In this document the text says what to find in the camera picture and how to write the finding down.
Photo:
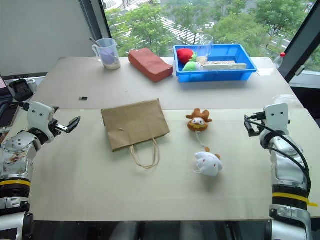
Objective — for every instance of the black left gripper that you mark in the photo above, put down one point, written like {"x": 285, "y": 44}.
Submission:
{"x": 53, "y": 128}

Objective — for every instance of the green plush toy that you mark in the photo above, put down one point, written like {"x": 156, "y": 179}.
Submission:
{"x": 190, "y": 66}

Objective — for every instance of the red strawberry plush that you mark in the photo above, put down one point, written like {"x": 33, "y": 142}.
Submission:
{"x": 185, "y": 55}

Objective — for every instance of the clear plastic measuring cup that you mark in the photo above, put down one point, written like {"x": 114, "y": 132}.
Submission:
{"x": 108, "y": 53}

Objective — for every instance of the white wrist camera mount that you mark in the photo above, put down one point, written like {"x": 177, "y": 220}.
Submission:
{"x": 276, "y": 116}
{"x": 38, "y": 112}

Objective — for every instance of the beige strip with dots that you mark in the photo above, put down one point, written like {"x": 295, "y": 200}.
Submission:
{"x": 221, "y": 62}

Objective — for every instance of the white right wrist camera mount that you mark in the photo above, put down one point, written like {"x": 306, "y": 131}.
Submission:
{"x": 276, "y": 116}

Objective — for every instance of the red brick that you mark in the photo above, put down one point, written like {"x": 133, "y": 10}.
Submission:
{"x": 150, "y": 63}

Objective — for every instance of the blue plastic bin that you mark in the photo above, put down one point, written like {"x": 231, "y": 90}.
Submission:
{"x": 217, "y": 73}

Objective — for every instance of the stirring stick in cup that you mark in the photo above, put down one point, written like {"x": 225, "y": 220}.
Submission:
{"x": 94, "y": 42}

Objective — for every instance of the white plush toy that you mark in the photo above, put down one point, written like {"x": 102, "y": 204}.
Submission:
{"x": 208, "y": 162}

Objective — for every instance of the plastic bottle with red cap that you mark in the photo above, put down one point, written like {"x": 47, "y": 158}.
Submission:
{"x": 279, "y": 60}

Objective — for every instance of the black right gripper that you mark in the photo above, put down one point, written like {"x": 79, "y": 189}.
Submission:
{"x": 258, "y": 126}

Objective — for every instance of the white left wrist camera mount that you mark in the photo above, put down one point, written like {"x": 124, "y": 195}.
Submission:
{"x": 38, "y": 112}

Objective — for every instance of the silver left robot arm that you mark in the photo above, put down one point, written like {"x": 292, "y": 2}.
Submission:
{"x": 15, "y": 160}

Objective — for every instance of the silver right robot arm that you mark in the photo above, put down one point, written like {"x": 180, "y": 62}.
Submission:
{"x": 287, "y": 162}

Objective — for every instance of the brown plush toy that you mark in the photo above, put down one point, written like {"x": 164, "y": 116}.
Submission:
{"x": 198, "y": 122}

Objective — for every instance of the dark window frame post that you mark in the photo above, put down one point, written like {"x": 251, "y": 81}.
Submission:
{"x": 302, "y": 37}
{"x": 96, "y": 25}

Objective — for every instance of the white rectangular box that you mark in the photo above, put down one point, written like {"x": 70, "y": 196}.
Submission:
{"x": 225, "y": 66}

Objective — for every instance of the black box device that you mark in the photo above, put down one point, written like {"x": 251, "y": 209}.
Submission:
{"x": 21, "y": 88}

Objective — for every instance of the small black block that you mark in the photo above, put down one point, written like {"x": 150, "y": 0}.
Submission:
{"x": 83, "y": 98}

